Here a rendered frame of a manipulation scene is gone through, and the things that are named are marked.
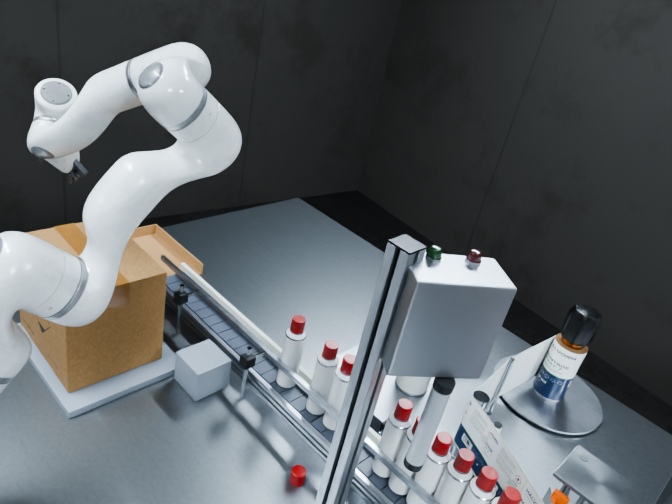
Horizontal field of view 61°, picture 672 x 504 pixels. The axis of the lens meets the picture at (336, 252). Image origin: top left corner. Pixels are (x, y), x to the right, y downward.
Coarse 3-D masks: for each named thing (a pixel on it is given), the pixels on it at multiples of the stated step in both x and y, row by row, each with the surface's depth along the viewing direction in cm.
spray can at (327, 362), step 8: (328, 344) 130; (336, 344) 130; (328, 352) 129; (336, 352) 130; (320, 360) 131; (328, 360) 130; (336, 360) 131; (320, 368) 131; (328, 368) 130; (336, 368) 132; (320, 376) 132; (328, 376) 131; (312, 384) 135; (320, 384) 133; (328, 384) 133; (320, 392) 134; (328, 392) 135; (312, 400) 136; (312, 408) 137; (320, 408) 136
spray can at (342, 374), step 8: (344, 360) 126; (352, 360) 126; (344, 368) 126; (336, 376) 128; (344, 376) 127; (336, 384) 128; (344, 384) 127; (336, 392) 129; (344, 392) 128; (328, 400) 132; (336, 400) 130; (336, 408) 131; (328, 416) 133; (328, 424) 134; (336, 424) 133
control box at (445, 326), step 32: (448, 256) 93; (416, 288) 85; (448, 288) 86; (480, 288) 87; (512, 288) 88; (416, 320) 88; (448, 320) 89; (480, 320) 90; (384, 352) 95; (416, 352) 92; (448, 352) 93; (480, 352) 94
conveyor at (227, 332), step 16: (176, 288) 171; (192, 304) 166; (208, 304) 167; (208, 320) 161; (224, 320) 162; (224, 336) 156; (240, 336) 158; (240, 352) 152; (256, 352) 153; (272, 352) 154; (256, 368) 148; (272, 368) 149; (272, 384) 144; (288, 400) 140; (304, 400) 141; (304, 416) 137; (320, 416) 138; (320, 432) 134; (368, 464) 128; (384, 480) 125; (400, 496) 123
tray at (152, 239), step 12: (144, 228) 200; (156, 228) 203; (144, 240) 199; (156, 240) 200; (168, 240) 199; (156, 252) 194; (168, 252) 195; (180, 252) 195; (180, 264) 190; (192, 264) 191
